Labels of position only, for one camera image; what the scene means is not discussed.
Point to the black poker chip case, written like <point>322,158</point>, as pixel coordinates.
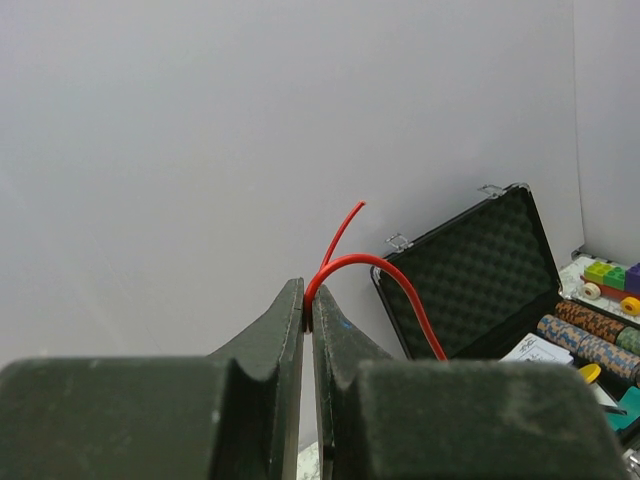
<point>487,278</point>

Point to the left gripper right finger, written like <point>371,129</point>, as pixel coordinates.
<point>385,418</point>

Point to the white playing card deck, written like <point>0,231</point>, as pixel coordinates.
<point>533,348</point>

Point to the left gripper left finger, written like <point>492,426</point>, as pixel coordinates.
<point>231,414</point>

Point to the colourful toy block train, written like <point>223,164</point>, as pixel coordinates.
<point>613,282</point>

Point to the floral table mat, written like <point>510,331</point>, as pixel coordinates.
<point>573,287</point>

